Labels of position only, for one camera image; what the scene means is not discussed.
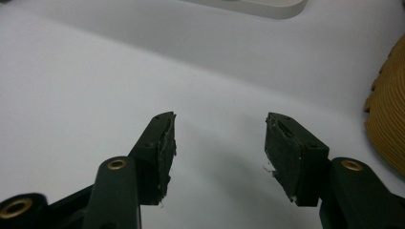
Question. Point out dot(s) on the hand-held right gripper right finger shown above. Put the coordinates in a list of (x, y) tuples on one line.
[(296, 159)]

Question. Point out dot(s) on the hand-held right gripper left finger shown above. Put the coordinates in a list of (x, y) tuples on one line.
[(153, 159)]

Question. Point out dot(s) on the tan suede boot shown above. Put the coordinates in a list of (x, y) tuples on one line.
[(390, 120)]

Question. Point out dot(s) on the white table mat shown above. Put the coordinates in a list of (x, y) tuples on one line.
[(127, 79)]

